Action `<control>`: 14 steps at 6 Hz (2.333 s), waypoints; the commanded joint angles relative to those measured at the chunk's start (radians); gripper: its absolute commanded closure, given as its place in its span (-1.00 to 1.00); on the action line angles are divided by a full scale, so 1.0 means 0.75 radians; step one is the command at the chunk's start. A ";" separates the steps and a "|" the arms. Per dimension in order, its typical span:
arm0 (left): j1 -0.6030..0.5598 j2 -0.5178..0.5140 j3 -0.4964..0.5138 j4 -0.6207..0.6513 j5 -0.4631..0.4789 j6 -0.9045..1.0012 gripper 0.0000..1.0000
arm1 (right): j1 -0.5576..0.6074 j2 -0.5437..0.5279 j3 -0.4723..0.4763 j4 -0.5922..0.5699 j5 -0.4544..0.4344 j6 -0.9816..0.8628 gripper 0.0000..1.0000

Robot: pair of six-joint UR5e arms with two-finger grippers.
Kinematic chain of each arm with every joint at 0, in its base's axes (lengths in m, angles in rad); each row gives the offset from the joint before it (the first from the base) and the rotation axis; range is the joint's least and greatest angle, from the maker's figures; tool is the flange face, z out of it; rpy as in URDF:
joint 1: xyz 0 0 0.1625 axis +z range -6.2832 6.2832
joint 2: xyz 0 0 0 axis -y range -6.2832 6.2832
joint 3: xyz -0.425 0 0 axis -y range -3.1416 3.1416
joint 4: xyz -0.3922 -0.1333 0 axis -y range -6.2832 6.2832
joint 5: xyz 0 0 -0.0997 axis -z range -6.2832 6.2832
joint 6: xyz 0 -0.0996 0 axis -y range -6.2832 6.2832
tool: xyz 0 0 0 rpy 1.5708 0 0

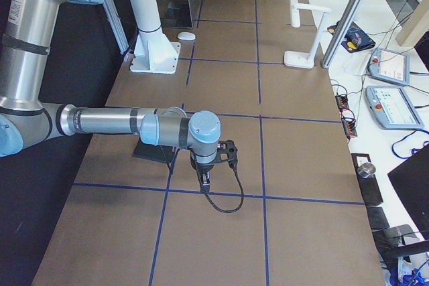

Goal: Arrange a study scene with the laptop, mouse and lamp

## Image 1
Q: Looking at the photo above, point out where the near teach pendant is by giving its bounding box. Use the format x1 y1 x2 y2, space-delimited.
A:
365 86 424 130

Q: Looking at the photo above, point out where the silver metal cylinder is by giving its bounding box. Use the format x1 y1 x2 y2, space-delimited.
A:
357 162 376 179

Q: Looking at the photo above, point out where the blue lanyard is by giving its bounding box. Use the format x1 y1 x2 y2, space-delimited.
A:
391 129 429 159

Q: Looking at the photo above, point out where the far teach pendant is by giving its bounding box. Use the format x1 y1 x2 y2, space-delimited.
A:
368 48 410 86

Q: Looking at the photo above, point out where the white computer mouse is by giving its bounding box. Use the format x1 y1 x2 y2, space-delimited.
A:
177 31 196 41

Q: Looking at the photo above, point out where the orange black connector board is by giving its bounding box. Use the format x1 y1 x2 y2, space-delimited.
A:
335 94 349 111

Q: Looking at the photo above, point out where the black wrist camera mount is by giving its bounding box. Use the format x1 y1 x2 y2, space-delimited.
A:
213 139 238 168

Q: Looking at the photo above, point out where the grey laptop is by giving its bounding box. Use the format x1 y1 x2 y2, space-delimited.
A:
162 0 198 29

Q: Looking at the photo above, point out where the black camera cable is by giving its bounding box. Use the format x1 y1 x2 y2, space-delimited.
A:
202 161 245 214

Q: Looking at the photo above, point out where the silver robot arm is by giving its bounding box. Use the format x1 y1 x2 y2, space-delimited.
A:
1 0 221 193

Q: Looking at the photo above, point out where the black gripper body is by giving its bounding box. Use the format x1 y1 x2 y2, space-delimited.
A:
190 153 214 174

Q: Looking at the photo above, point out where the white camera pillar base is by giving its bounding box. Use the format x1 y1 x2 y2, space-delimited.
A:
130 0 181 74

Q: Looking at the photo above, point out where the aluminium frame post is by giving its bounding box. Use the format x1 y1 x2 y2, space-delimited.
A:
320 0 363 69

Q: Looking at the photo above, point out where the teach pendant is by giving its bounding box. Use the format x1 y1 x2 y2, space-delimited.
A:
365 86 424 130
368 48 410 86

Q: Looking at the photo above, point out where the black mouse pad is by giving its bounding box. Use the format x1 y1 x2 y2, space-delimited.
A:
133 141 174 163

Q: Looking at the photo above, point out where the dark blue space pouch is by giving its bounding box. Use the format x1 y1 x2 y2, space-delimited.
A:
341 21 375 53

